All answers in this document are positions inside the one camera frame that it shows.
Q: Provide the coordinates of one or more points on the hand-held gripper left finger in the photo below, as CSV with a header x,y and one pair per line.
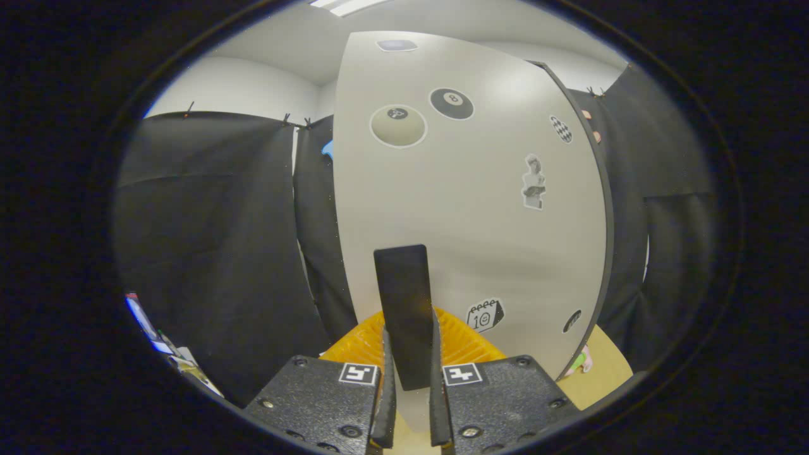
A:
x,y
385,417

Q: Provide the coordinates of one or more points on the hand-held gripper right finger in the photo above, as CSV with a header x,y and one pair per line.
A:
x,y
439,411

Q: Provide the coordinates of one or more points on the grey shoe cabinet door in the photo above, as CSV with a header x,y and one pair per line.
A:
x,y
474,240

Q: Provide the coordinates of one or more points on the green and pink plush toy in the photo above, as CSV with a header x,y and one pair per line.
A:
x,y
578,361

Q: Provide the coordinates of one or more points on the black backdrop cloth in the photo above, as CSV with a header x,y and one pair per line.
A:
x,y
208,253

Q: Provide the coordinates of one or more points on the colourful printed object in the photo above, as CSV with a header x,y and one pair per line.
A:
x,y
145,322

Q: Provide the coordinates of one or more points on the long ceiling light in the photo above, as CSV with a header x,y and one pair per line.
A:
x,y
347,6

